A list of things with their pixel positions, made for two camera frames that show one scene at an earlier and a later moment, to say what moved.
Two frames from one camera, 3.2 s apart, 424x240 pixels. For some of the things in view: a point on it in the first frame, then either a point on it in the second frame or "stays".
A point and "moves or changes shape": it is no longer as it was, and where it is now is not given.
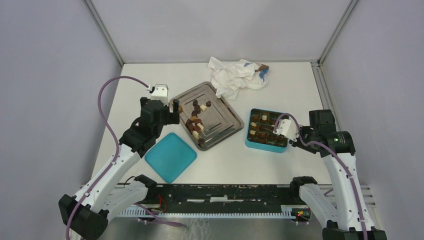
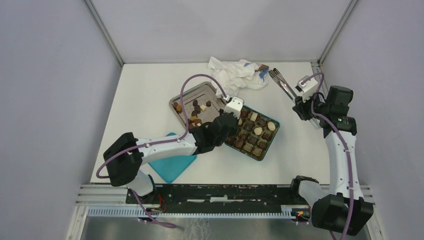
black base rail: [222, 194] stays
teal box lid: [171, 157] stays
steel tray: [207, 118] stays
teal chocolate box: [260, 135] moves or changes shape
